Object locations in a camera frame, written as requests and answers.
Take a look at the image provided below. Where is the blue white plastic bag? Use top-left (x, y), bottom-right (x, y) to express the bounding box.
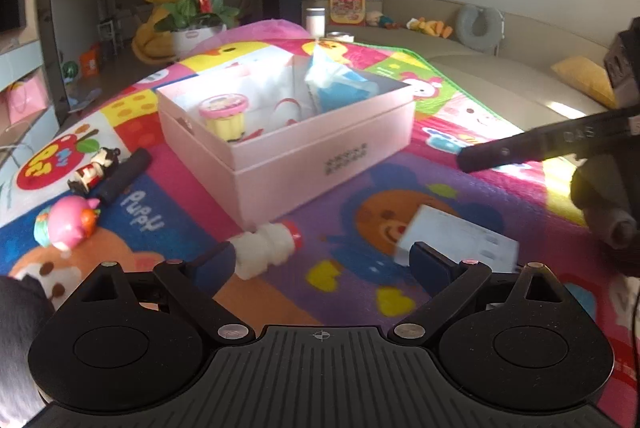
top-left (304, 44), bottom-right (381, 114)

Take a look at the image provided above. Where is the yellow orange plush toy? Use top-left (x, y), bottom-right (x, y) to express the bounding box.
top-left (406, 17), bottom-right (453, 39)

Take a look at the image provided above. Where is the white cup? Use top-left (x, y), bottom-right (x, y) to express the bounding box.
top-left (303, 7), bottom-right (327, 36)

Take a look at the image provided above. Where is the black plush toy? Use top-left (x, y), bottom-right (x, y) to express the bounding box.
top-left (0, 275), bottom-right (56, 428)

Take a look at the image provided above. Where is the orange box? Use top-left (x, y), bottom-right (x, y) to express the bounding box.
top-left (80, 44), bottom-right (103, 76)

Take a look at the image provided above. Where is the white tv cabinet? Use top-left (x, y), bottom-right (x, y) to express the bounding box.
top-left (0, 38), bottom-right (61, 169)

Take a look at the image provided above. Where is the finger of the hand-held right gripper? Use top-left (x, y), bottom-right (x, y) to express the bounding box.
top-left (457, 106), bottom-right (640, 174)

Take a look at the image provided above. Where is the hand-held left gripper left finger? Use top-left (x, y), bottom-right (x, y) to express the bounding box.
top-left (55, 241), bottom-right (253, 344)

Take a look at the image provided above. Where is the person's right hand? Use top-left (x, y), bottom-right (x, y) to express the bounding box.
top-left (571, 143), bottom-right (640, 279)

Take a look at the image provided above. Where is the black cylinder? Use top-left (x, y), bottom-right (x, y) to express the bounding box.
top-left (96, 148), bottom-right (152, 204)

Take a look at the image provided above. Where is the colourful cartoon play mat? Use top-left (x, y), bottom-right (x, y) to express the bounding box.
top-left (0, 19), bottom-right (640, 428)

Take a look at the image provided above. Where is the yellow cushion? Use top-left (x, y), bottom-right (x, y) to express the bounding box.
top-left (550, 56), bottom-right (618, 109)

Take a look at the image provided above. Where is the beige sofa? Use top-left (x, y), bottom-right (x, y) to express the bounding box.
top-left (300, 0), bottom-right (640, 129)

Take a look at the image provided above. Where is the potted purple orchid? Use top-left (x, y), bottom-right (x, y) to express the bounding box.
top-left (144, 0), bottom-right (241, 54)

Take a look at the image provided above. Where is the grey neck pillow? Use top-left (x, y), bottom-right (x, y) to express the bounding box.
top-left (455, 3), bottom-right (505, 46)

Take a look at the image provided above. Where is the white toy bottle red cap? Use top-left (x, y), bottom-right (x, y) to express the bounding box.
top-left (234, 221), bottom-right (304, 280)

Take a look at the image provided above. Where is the white small rack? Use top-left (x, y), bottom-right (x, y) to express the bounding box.
top-left (97, 19), bottom-right (123, 55)

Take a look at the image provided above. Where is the white power strip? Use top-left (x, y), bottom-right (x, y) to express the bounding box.
top-left (395, 204), bottom-right (520, 273)

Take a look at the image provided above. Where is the yellow pink toy cup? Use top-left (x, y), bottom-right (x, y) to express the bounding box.
top-left (198, 93), bottom-right (249, 143)

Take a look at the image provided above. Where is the large yellow plush bear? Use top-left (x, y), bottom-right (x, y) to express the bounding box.
top-left (131, 0), bottom-right (181, 64)

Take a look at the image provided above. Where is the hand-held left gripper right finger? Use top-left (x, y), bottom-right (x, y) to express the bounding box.
top-left (392, 242), bottom-right (596, 344)

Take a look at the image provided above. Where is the pink cardboard box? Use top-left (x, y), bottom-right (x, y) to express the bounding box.
top-left (156, 41), bottom-right (417, 229)

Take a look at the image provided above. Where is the pink gift bag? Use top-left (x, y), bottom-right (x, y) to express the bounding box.
top-left (5, 76), bottom-right (48, 125)

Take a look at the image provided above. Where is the nutcracker figure toy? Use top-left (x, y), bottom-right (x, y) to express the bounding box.
top-left (67, 147), bottom-right (121, 195)

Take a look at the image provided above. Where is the pink teal animal toy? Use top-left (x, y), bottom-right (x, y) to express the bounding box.
top-left (34, 195), bottom-right (102, 253)

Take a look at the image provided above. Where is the colourful printed bag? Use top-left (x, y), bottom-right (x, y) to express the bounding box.
top-left (327, 0), bottom-right (368, 26)

